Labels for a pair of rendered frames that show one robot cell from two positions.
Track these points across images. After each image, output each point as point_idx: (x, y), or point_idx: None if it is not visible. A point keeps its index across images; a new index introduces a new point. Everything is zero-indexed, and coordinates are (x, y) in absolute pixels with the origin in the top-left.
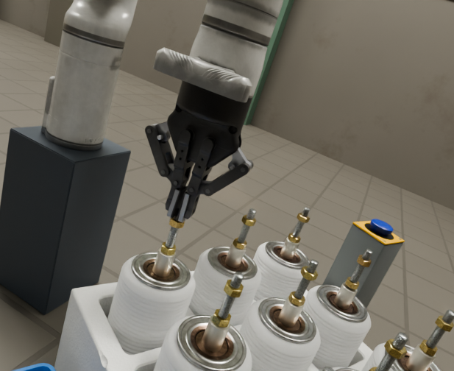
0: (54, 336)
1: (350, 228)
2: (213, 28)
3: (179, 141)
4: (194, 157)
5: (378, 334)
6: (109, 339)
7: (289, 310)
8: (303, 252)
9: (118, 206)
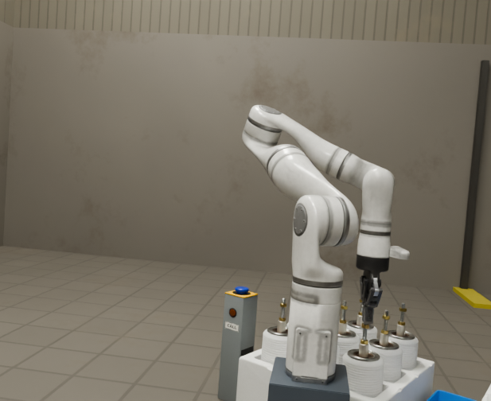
0: None
1: (243, 301)
2: (390, 235)
3: (380, 286)
4: None
5: (173, 371)
6: (389, 390)
7: (346, 326)
8: (68, 395)
9: None
